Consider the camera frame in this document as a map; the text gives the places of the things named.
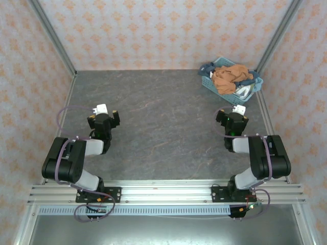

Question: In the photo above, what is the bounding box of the aluminium upright post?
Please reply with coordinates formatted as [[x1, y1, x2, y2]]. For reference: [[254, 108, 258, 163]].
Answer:
[[255, 0, 303, 75], [27, 0, 78, 78]]

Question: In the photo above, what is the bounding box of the orange printed t-shirt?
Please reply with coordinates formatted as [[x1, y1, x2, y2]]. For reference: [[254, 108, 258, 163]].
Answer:
[[211, 64, 250, 95]]

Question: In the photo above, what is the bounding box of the white t-shirt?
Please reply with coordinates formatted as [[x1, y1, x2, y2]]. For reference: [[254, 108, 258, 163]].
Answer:
[[234, 84, 256, 98]]

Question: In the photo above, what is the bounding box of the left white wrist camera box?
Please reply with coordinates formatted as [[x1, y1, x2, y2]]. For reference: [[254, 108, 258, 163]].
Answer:
[[92, 103, 109, 116]]

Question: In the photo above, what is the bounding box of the grey slotted cable duct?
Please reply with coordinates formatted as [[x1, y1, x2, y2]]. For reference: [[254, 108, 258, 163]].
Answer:
[[38, 206, 232, 216]]

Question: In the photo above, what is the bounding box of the aluminium side rail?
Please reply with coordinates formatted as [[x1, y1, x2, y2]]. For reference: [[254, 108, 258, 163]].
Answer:
[[256, 90, 292, 184], [40, 75, 77, 185]]

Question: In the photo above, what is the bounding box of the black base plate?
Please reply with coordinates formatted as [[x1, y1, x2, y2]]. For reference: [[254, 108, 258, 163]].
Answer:
[[76, 186, 122, 204], [211, 185, 258, 204]]

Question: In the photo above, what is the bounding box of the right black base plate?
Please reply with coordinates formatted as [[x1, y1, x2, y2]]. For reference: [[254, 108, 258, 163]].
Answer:
[[211, 185, 258, 204]]

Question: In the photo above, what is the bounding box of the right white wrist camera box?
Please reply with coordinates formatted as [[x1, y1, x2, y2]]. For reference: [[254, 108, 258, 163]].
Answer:
[[231, 104, 247, 116]]

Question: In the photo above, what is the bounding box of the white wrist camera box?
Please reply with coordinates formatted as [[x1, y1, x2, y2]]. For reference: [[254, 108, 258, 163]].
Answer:
[[92, 103, 109, 116], [231, 104, 247, 116]]

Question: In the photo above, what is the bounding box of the dark blue t-shirt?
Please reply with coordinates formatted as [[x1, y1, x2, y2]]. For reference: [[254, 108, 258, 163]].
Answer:
[[198, 62, 261, 89]]

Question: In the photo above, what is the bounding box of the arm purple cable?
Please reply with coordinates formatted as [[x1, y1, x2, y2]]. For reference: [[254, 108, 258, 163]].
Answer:
[[214, 106, 272, 221], [56, 105, 116, 223]]

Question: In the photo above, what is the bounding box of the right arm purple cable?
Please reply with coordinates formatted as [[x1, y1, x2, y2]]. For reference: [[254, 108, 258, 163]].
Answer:
[[214, 106, 272, 221]]

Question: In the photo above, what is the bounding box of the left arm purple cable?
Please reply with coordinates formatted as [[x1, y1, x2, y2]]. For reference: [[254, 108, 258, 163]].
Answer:
[[56, 105, 116, 223]]

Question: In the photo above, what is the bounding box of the light blue plastic basket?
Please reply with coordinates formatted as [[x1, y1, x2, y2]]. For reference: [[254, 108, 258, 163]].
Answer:
[[201, 57, 264, 104]]

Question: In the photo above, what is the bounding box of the aluminium mounting beam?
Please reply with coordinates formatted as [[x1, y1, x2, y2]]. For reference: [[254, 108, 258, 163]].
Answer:
[[27, 179, 307, 205]]

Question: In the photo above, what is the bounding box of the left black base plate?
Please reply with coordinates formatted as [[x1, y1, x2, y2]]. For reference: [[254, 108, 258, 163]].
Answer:
[[76, 186, 122, 204]]

